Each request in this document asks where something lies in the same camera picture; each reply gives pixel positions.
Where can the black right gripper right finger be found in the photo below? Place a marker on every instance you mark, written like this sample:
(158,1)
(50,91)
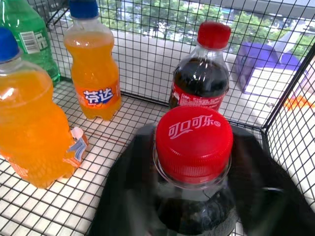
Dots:
(268,191)

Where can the orange soda bottle torn label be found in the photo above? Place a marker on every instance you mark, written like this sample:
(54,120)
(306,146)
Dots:
(29,118)

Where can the cola bottle with printed cap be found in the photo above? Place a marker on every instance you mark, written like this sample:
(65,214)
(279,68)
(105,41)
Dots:
(194,147)

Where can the orange soda bottle intact label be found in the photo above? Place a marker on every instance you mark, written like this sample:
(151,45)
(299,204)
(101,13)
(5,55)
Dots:
(94,73)

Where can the cola bottle with plain cap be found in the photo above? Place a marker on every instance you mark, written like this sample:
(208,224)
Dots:
(201,81)

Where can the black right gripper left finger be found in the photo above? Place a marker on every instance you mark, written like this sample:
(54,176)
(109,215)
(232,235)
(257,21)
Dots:
(125,196)

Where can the purple box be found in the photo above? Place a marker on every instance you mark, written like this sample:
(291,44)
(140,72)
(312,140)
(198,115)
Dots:
(261,66)

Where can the green soda bottle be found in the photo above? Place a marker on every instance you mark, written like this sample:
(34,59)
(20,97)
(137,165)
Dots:
(32,37)

